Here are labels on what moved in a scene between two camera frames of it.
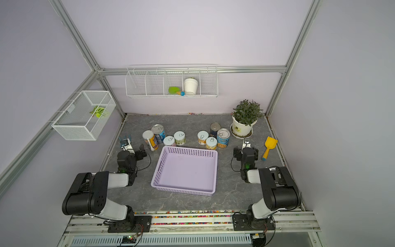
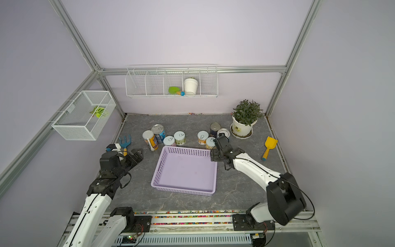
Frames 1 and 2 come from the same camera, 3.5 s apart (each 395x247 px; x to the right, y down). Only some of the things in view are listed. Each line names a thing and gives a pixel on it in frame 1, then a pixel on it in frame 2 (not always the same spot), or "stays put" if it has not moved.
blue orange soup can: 222,138 stays put
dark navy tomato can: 214,126 stays put
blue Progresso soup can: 158,130 stays put
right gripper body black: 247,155 -> 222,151
